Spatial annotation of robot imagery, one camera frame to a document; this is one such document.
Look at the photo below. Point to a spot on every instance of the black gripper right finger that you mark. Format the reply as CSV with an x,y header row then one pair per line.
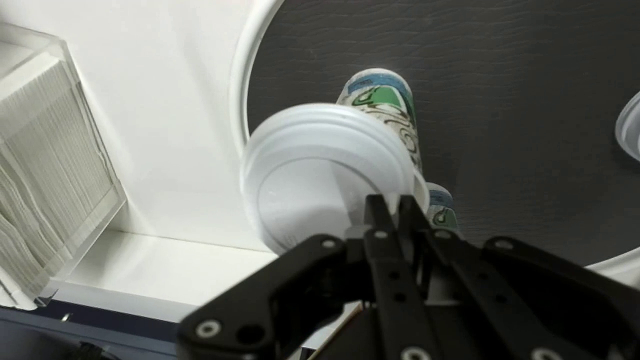
x,y
532,306

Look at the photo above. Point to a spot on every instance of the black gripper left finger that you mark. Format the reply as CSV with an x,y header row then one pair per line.
x,y
312,300

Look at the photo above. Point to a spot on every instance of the round black tray white rim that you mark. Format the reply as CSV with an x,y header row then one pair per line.
x,y
521,100

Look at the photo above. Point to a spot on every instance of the clear napkin holder white napkins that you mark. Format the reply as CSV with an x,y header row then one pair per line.
x,y
46,167

